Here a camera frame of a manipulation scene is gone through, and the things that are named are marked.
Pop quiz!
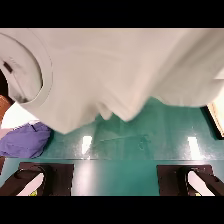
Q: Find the white T-shirt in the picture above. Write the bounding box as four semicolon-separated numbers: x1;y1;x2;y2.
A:
0;27;224;135

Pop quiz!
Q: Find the purple garment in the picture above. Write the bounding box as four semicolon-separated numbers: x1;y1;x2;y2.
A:
0;121;53;160

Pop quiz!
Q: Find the white garment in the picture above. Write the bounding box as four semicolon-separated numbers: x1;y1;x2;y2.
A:
0;101;40;130

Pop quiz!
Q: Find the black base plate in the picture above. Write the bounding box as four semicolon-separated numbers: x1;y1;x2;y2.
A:
156;164;215;197
18;162;75;197

